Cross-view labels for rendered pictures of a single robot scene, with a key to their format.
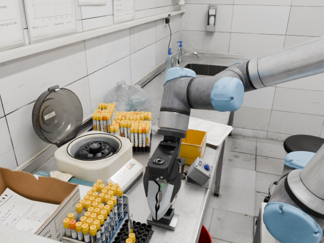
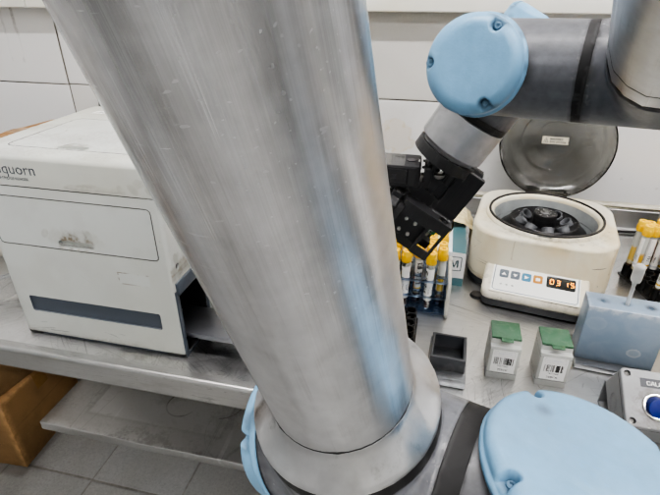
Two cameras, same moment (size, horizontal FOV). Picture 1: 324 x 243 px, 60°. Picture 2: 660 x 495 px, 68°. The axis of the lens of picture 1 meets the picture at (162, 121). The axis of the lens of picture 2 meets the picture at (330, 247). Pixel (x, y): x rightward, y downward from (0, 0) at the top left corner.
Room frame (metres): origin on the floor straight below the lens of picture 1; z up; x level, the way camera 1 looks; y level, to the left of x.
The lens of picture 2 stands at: (0.45, -0.54, 1.37)
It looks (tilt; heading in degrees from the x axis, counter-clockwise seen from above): 28 degrees down; 86
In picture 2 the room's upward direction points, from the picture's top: straight up
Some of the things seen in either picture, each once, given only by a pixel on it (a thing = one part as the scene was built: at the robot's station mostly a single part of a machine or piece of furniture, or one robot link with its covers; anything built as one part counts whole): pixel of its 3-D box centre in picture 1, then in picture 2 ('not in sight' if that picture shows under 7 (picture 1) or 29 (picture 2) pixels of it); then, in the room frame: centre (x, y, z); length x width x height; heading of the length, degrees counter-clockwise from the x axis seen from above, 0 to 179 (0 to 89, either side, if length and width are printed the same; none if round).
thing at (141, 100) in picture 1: (135, 95); not in sight; (1.60, 0.16, 0.94); 0.20 x 0.17 x 0.14; 137
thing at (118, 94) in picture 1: (116, 101); not in sight; (1.44, 0.25, 0.97); 0.26 x 0.17 x 0.19; 177
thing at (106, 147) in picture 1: (95, 153); (542, 228); (0.90, 0.25, 0.97); 0.15 x 0.15 x 0.07
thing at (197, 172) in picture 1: (195, 170); (640, 395); (0.87, -0.12, 0.92); 0.13 x 0.07 x 0.08; 72
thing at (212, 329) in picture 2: not in sight; (237, 322); (0.35, 0.06, 0.92); 0.21 x 0.07 x 0.05; 162
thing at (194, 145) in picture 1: (188, 146); not in sight; (1.03, -0.11, 0.93); 0.13 x 0.13 x 0.10; 72
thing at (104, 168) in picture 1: (100, 160); (538, 245); (0.90, 0.23, 0.94); 0.30 x 0.24 x 0.12; 63
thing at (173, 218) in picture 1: (163, 216); (447, 356); (0.66, -0.01, 0.89); 0.09 x 0.05 x 0.04; 70
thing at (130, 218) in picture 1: (130, 229); not in sight; (0.57, 0.08, 0.93); 0.01 x 0.01 x 0.10
